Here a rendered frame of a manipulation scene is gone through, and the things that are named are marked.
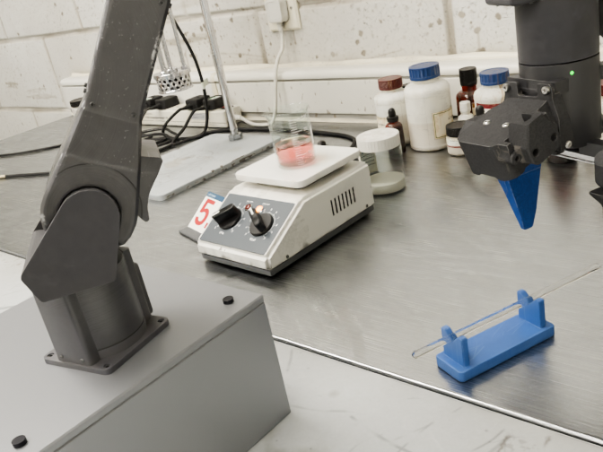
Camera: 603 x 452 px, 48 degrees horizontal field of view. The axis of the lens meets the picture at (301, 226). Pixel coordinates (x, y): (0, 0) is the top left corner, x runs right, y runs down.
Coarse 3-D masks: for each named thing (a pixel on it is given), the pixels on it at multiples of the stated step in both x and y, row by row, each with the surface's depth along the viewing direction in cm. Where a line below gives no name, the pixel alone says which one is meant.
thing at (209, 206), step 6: (210, 198) 94; (204, 204) 94; (210, 204) 93; (216, 204) 92; (198, 210) 95; (204, 210) 94; (210, 210) 93; (216, 210) 91; (198, 216) 94; (204, 216) 93; (210, 216) 92; (192, 222) 94; (198, 222) 93; (204, 222) 92; (204, 228) 92
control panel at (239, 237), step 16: (240, 208) 82; (256, 208) 80; (272, 208) 79; (288, 208) 77; (240, 224) 80; (208, 240) 81; (224, 240) 80; (240, 240) 78; (256, 240) 77; (272, 240) 75
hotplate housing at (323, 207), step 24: (360, 168) 85; (240, 192) 84; (264, 192) 82; (288, 192) 80; (312, 192) 79; (336, 192) 81; (360, 192) 85; (288, 216) 77; (312, 216) 79; (336, 216) 82; (360, 216) 86; (288, 240) 76; (312, 240) 79; (240, 264) 79; (264, 264) 75; (288, 264) 77
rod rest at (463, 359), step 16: (528, 304) 56; (544, 304) 55; (512, 320) 58; (528, 320) 57; (544, 320) 56; (464, 336) 52; (480, 336) 56; (496, 336) 56; (512, 336) 55; (528, 336) 55; (544, 336) 56; (448, 352) 54; (464, 352) 52; (480, 352) 54; (496, 352) 54; (512, 352) 54; (448, 368) 54; (464, 368) 53; (480, 368) 53
